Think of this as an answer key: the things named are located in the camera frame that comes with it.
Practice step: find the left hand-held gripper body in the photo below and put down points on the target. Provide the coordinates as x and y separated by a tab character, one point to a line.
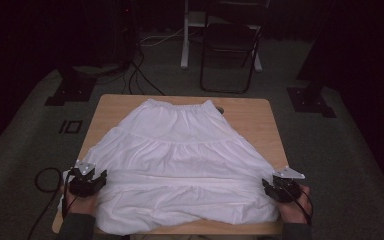
81	181

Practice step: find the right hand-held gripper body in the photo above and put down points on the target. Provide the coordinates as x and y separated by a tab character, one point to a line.
288	186

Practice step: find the wooden table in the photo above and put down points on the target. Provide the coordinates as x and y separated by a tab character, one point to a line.
183	166

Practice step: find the person's left hand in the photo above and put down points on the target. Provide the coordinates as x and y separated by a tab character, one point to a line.
81	204

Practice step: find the person's right hand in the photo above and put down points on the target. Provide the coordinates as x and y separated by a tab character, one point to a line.
293	211

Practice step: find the black stand base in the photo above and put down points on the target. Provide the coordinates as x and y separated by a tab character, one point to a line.
71	90
310	100

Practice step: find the black folding chair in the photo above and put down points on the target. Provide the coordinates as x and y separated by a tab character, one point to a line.
231	43

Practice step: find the white metal stand frame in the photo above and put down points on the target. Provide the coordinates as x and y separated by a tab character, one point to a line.
188	33

